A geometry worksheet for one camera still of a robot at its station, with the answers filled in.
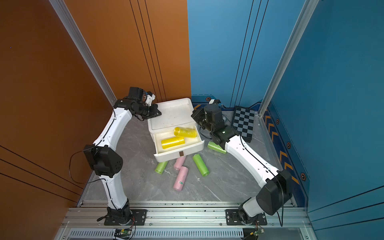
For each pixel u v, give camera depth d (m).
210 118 0.55
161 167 0.87
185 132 0.78
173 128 0.79
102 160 0.51
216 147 0.95
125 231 0.71
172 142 0.80
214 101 0.69
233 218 0.72
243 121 1.11
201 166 0.89
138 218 0.73
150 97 0.80
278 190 0.40
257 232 0.69
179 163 0.89
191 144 0.76
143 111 0.72
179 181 0.81
